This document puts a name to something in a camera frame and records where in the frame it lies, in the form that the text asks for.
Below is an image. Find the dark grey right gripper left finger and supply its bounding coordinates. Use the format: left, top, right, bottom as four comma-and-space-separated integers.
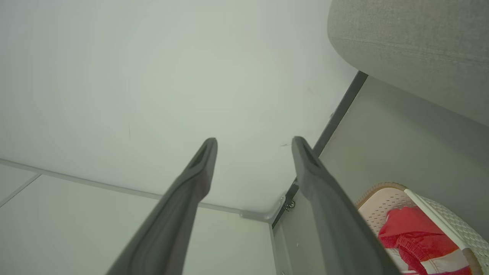
106, 137, 218, 275

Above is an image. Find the cream perforated laundry basket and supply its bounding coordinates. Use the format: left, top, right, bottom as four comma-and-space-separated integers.
355, 182, 489, 275

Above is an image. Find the red and white garment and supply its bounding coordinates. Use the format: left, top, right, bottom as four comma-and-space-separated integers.
377, 206, 472, 275

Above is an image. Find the grey fabric sofa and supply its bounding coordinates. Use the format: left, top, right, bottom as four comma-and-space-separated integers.
327, 0, 489, 126

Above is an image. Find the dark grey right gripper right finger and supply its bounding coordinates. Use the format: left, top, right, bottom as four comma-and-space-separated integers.
291, 136, 402, 275

